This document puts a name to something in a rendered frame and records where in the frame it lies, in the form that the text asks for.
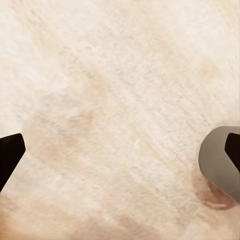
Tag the trash can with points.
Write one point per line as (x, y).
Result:
(216, 165)

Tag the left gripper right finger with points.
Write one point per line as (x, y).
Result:
(232, 148)

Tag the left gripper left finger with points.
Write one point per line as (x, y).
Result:
(12, 149)

